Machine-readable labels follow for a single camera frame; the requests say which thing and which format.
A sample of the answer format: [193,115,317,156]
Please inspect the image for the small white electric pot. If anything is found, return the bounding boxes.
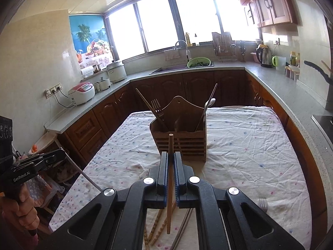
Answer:
[94,77,112,92]

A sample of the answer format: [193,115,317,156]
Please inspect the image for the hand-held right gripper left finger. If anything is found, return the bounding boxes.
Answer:
[39,151,169,250]

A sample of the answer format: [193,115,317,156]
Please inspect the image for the black power cable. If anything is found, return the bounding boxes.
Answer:
[53,90,75,108]

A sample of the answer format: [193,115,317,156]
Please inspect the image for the beach print window blind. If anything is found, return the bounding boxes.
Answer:
[69,14,115,71]

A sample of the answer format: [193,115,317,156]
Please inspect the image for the chrome faucet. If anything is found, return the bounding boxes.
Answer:
[174,40,191,63]

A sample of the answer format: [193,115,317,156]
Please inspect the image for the light wooden chopstick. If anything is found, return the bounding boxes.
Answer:
[166,134,175,235]

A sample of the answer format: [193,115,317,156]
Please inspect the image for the wooden utensil holder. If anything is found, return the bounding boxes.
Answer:
[149,96,207,163]

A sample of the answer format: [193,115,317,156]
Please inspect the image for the dark wooden chopstick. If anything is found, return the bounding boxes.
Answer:
[195,83,218,131]
[135,88,168,132]

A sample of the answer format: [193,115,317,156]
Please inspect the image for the gas stove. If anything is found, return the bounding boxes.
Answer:
[311,115,333,136]

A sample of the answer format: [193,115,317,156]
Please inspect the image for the wooden stool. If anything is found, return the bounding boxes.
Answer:
[28,131,86,214]

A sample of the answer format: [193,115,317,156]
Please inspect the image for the wooden base cabinets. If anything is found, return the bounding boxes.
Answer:
[57,69,328,227]

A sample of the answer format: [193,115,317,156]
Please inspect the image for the spice jar set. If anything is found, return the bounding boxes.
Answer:
[285,65,299,81]

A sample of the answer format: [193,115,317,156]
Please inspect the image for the steel electric kettle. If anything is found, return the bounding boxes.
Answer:
[256,44,273,69]

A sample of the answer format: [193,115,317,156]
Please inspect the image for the black wok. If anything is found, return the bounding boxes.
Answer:
[304,60,333,84]

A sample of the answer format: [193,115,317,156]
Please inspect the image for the wall power socket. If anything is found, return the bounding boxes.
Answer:
[44,83,63,98]

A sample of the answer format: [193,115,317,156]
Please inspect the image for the person's left hand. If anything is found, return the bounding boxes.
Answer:
[0,184,40,233]

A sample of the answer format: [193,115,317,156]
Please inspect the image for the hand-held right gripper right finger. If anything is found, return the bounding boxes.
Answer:
[174,151,306,250]

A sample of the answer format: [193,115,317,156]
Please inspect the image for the wooden dish rack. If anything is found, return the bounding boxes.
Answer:
[211,32,238,62]

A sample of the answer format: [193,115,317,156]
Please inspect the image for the pale dish cloth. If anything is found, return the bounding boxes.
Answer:
[164,49,181,60]

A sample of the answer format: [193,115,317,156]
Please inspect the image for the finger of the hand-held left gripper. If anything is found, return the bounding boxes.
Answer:
[16,147,65,168]
[31,150,66,174]

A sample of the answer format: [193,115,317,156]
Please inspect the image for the red and white rice cooker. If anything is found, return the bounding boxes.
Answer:
[68,82,95,106]

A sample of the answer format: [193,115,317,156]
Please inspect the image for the kitchen sink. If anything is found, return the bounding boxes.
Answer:
[149,61,215,75]

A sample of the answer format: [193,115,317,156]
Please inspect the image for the plastic bag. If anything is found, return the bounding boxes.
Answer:
[26,161,66,207]

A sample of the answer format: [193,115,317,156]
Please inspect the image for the wooden spatula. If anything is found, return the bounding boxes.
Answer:
[321,60,333,75]

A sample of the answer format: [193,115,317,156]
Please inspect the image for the metal fork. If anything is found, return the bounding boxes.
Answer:
[150,98,165,121]
[257,198,269,213]

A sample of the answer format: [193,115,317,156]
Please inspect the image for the green handled pitcher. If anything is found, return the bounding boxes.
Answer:
[272,55,287,71]

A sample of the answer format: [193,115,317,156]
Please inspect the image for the grey kitchen countertop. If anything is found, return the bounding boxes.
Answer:
[44,60,333,214]

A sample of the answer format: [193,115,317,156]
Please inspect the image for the wooden wall cabinets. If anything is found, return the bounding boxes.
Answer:
[225,0,298,28]

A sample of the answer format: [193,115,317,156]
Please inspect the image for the green colander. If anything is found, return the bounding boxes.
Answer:
[187,57,211,68]

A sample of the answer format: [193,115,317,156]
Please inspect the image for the large kitchen window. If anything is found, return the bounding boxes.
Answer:
[104,0,261,60]

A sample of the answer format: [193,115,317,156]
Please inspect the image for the large white cooker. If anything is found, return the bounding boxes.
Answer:
[107,60,127,84]

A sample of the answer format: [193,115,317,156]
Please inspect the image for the white floral tablecloth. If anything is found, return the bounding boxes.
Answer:
[49,106,313,250]

